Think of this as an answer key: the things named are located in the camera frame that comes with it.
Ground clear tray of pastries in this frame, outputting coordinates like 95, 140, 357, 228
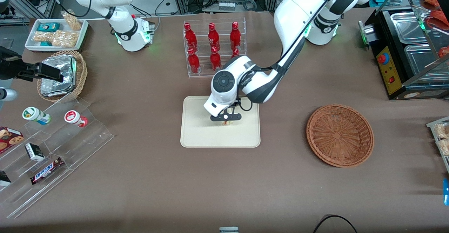
426, 116, 449, 174

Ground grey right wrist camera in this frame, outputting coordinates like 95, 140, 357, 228
0, 87, 18, 102

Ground beige plastic tray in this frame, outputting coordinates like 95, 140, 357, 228
180, 95, 261, 148

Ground light wicker basket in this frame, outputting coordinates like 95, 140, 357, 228
36, 50, 88, 103

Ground clear acrylic bottle rack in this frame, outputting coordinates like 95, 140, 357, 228
183, 17, 247, 78

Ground small black white box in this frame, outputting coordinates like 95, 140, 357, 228
25, 143, 45, 162

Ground round brown wicker basket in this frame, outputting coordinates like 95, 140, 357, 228
306, 104, 375, 168

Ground black cable loop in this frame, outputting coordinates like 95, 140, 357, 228
313, 215, 358, 233

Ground clear acrylic stepped display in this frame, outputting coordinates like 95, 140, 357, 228
0, 96, 115, 219

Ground green capped yogurt bottle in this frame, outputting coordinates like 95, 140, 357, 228
22, 107, 51, 125

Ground snickers chocolate bar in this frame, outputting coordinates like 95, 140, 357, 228
30, 157, 65, 185

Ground foil wrapped package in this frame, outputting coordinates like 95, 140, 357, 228
40, 80, 76, 98
41, 55, 77, 86

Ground red cookie box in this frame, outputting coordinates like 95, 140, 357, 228
0, 126, 24, 154

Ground red capped yogurt bottle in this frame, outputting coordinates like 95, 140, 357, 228
64, 110, 88, 127

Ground black food warmer cabinet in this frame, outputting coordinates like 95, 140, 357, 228
358, 0, 449, 101

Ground white rectangular snack tray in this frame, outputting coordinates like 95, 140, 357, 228
25, 18, 89, 52

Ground clear bag of snacks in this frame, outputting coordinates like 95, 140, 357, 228
51, 30, 79, 48
61, 10, 82, 31
33, 31, 53, 44

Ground red food pieces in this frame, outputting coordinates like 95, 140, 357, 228
420, 0, 449, 31

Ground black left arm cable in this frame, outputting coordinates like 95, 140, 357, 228
238, 33, 306, 112

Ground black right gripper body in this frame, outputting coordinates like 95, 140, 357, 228
0, 46, 24, 81

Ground steel warmer pan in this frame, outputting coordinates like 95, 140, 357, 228
390, 12, 443, 45
405, 45, 449, 81

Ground teal snack box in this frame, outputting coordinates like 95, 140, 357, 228
37, 22, 61, 32

